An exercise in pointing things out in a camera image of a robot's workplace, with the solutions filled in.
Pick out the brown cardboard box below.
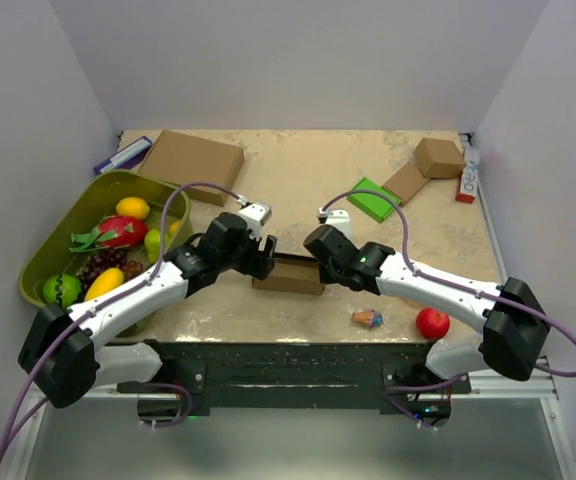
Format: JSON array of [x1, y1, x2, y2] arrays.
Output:
[[252, 253, 325, 296]]

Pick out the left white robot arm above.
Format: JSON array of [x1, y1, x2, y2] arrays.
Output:
[[18, 203, 277, 408]]

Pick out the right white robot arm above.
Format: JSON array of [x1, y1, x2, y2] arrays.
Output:
[[304, 224, 550, 393]]

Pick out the green flat box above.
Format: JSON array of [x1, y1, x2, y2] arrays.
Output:
[[348, 177, 403, 223]]

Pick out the large flat cardboard box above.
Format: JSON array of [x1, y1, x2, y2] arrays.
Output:
[[139, 130, 245, 191]]

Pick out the flat small cardboard box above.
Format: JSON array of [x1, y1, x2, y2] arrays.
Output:
[[382, 162, 429, 205]]

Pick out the purple white box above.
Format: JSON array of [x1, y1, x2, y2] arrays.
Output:
[[93, 136, 153, 175]]

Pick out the small cardboard cube box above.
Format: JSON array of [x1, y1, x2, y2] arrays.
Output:
[[414, 138, 466, 179]]

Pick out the red white box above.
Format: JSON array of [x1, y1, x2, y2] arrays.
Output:
[[455, 146, 480, 204]]

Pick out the small orange fruit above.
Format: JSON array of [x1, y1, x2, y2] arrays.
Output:
[[168, 220, 181, 235]]

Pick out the small colourful toy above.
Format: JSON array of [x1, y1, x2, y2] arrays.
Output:
[[351, 310, 383, 329]]

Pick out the green pear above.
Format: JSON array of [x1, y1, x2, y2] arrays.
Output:
[[143, 229, 169, 264]]

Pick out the yellow lemon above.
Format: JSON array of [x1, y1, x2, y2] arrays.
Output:
[[115, 196, 150, 220]]

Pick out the red apple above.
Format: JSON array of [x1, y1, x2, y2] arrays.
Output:
[[415, 308, 451, 341]]

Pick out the red dragon fruit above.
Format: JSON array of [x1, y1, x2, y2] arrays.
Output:
[[69, 215, 149, 253]]

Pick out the dark purple grapes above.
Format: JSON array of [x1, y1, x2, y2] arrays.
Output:
[[76, 249, 144, 290]]

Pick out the yellow mango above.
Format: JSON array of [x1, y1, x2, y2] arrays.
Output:
[[84, 267, 124, 301]]

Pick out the green round fruit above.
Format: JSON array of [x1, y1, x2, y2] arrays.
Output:
[[42, 274, 83, 308]]

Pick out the olive green plastic bin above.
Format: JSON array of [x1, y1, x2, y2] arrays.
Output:
[[18, 170, 193, 308]]

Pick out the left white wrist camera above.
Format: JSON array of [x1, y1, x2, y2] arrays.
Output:
[[237, 202, 272, 237]]

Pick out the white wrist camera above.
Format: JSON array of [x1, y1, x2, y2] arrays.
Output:
[[317, 208, 352, 240], [237, 202, 272, 237]]

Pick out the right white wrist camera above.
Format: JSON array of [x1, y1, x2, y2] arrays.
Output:
[[317, 208, 352, 240]]

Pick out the black base frame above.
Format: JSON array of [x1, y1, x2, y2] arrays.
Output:
[[118, 340, 471, 427]]

